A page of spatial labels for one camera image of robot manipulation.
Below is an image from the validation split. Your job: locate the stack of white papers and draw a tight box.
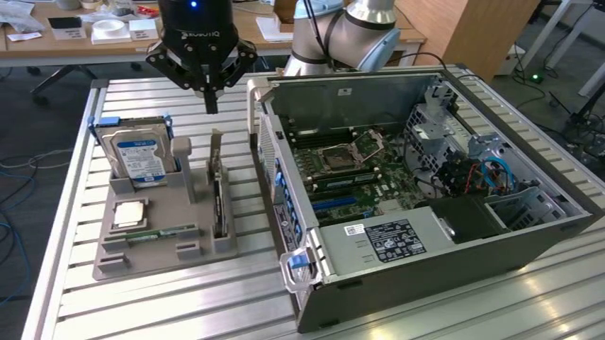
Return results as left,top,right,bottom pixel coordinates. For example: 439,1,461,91
255,16,296,43

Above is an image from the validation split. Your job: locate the brown cardboard box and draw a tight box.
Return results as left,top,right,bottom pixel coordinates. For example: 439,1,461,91
274,0,303,24

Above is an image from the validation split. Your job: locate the grey plastic parts rack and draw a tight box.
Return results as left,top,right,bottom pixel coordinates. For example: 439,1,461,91
92,136,242,283

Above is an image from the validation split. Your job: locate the white frame table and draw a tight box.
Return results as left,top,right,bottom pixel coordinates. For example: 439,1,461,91
517,0,605,98

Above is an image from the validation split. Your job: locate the perforated metal disk bay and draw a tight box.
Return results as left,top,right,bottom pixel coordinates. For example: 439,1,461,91
406,102,474,171

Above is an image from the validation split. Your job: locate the open grey PC case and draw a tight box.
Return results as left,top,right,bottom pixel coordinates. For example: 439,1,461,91
246,67,594,334

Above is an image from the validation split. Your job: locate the wooden cabinet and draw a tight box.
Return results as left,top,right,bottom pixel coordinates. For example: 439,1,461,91
394,0,542,81

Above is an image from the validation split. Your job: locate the hard disk with blue bracket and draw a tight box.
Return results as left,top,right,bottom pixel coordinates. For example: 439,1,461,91
87,113,176,188

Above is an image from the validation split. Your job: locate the RAM stick with white label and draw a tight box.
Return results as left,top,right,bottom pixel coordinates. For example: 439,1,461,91
311,171,382,189

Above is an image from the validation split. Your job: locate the white box with red dot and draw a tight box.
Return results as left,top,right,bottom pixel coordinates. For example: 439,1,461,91
503,44,526,77

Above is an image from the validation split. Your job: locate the graphics card with metal bracket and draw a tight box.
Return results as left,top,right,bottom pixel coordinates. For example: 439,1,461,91
207,129,228,238

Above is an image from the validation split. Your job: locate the blue data wire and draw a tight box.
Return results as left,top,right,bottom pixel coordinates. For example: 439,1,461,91
486,155,520,192

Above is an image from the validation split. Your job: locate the metal socket cover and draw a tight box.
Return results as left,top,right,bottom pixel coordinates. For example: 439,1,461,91
349,127,386,164

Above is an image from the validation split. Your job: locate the white labelled box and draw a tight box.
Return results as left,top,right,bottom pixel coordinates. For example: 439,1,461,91
128,19,158,42

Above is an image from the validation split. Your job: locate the silver CPU chip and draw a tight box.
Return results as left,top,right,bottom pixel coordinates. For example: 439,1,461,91
112,202,146,227

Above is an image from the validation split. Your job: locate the white floor cable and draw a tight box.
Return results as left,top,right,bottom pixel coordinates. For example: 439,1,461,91
0,148,72,171

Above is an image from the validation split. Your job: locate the black and white label box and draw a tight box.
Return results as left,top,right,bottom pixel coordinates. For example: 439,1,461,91
48,16,87,40

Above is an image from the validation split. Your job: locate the loose green RAM stick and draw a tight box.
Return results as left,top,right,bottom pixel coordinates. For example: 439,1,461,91
123,223,195,242

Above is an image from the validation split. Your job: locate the wooden office desk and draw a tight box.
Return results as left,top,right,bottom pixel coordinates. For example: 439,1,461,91
0,0,429,68

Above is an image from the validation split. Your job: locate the black office chair base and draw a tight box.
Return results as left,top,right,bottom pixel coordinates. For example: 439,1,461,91
28,63,143,106

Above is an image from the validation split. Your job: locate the green motherboard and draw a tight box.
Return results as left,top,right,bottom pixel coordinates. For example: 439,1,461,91
287,125,434,227

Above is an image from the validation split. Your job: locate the blue floor cable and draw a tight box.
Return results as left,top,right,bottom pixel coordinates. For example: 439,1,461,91
0,169,37,305

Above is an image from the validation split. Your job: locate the silver metal drive cage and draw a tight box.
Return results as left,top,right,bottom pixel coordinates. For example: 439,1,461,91
483,187,568,231

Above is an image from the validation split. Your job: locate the clear plastic bag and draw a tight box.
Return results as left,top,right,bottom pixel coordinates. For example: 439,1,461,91
0,1,47,33

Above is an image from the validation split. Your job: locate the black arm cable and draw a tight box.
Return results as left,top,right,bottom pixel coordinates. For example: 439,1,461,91
302,0,341,71

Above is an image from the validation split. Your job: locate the grey power supply unit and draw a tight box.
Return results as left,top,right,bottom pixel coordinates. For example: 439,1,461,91
319,207,458,277

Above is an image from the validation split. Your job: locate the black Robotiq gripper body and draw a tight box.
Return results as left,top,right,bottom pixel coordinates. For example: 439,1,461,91
158,0,240,72

